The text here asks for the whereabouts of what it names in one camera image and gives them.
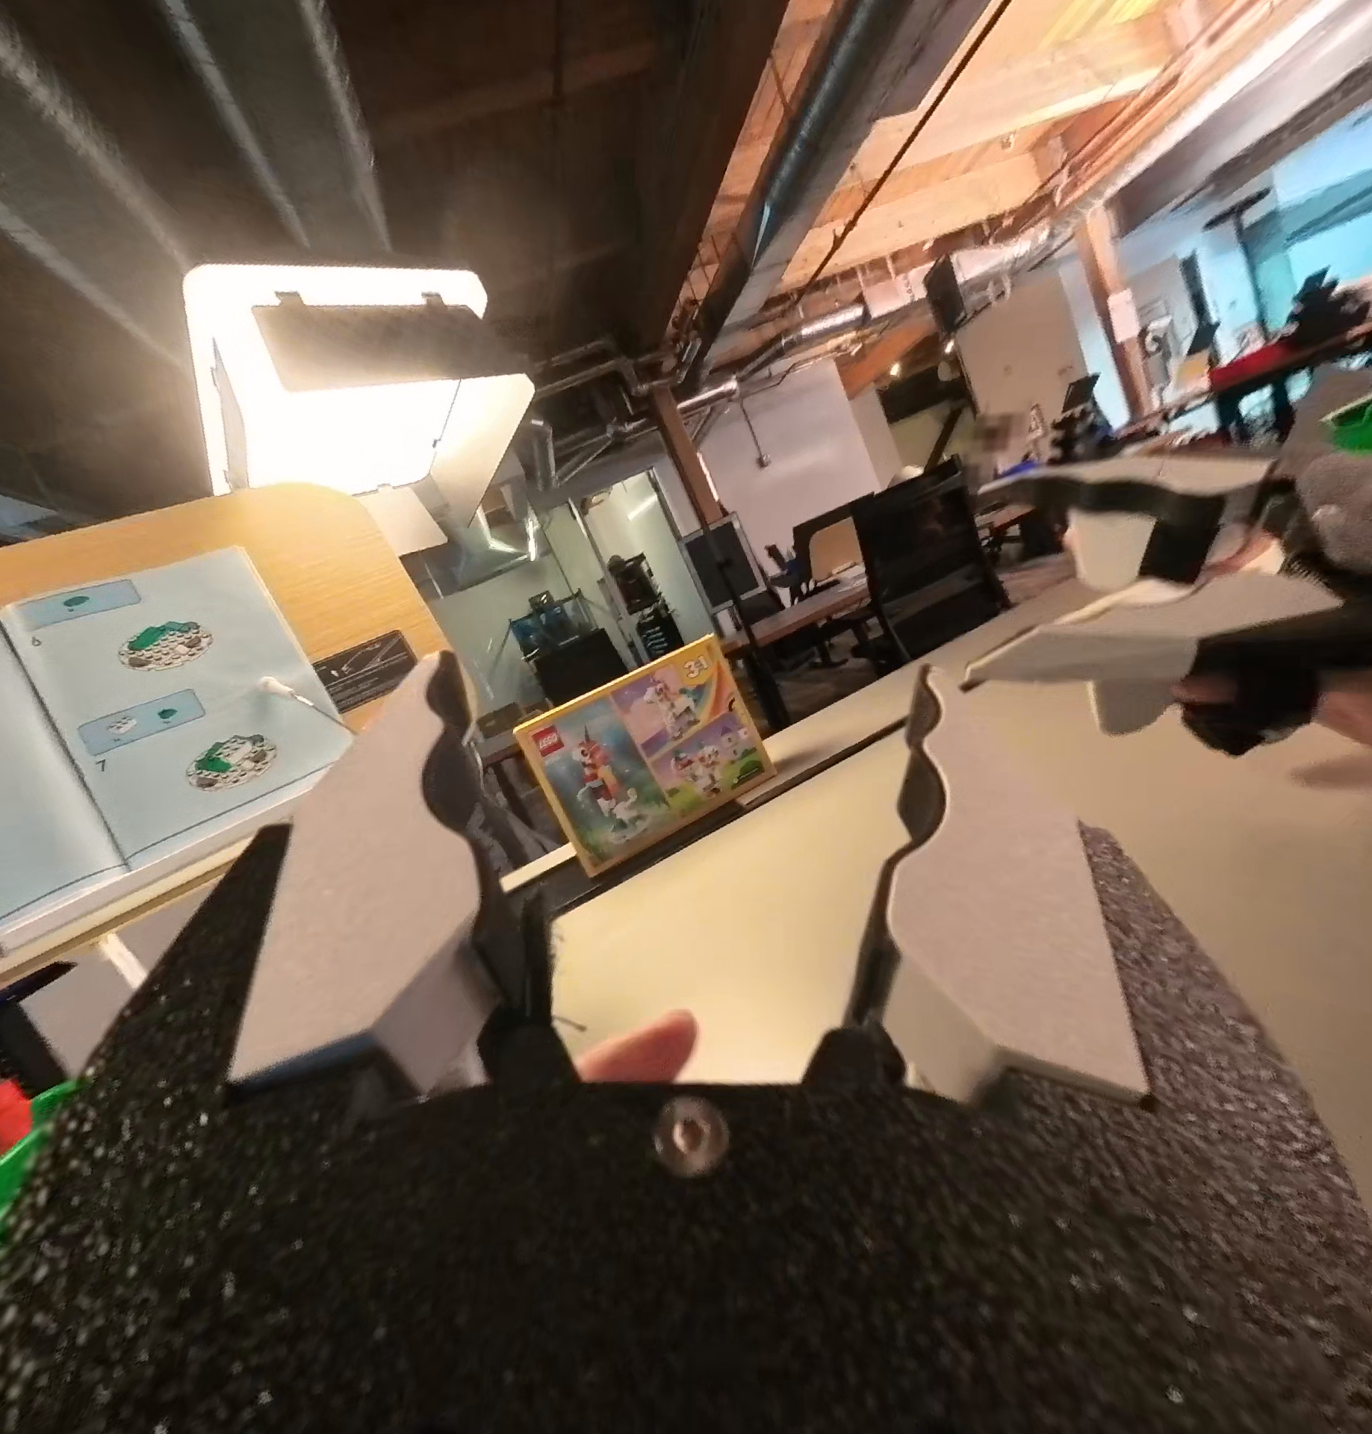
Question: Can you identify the red topped table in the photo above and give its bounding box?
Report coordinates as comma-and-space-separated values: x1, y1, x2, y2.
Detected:
1201, 326, 1372, 440

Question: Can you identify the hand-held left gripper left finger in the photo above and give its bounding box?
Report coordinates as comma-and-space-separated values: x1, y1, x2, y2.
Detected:
223, 648, 534, 1098

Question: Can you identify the computer monitor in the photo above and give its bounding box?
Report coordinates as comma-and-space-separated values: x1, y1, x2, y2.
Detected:
678, 513, 778, 613

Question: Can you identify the grey ceiling duct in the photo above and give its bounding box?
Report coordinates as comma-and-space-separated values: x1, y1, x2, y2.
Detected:
682, 0, 901, 375

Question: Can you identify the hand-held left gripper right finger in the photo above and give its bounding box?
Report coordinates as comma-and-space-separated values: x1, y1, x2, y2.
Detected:
857, 664, 1153, 1111

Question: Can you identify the bright studio light panel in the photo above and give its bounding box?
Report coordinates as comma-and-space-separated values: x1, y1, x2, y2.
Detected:
182, 259, 535, 552

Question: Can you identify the person's right hand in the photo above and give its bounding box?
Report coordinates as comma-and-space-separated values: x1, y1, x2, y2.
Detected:
1294, 669, 1372, 779

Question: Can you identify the yellow lego box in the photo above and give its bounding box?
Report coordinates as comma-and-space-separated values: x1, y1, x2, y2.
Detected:
511, 632, 778, 879

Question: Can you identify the black office chair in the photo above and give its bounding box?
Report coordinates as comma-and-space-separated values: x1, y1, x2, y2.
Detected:
852, 454, 1017, 687

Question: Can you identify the wooden book stand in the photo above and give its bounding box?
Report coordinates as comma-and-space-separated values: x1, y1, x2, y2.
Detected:
0, 481, 454, 1003

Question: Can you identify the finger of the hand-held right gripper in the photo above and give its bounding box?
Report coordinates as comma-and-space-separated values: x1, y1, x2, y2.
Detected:
1056, 456, 1284, 592
960, 574, 1346, 736

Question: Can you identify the light blue instruction booklet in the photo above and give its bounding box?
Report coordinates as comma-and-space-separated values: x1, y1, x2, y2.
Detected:
0, 544, 347, 946

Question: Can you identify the person's left hand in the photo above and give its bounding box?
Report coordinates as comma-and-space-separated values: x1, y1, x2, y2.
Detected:
577, 1007, 701, 1083

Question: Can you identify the black label sticker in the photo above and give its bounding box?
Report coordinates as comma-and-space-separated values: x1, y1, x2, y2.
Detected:
310, 630, 422, 716

